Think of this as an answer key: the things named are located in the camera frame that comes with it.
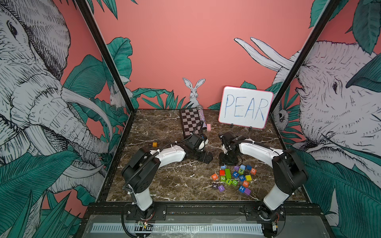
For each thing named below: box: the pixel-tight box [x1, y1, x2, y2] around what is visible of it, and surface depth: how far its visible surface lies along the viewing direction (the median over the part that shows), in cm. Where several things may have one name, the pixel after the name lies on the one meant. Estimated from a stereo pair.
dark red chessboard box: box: [179, 108, 203, 139], surface depth 113 cm
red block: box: [219, 169, 226, 177], surface depth 90 cm
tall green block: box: [224, 168, 232, 179], surface depth 89 cm
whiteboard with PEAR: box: [218, 85, 274, 130], surface depth 107 cm
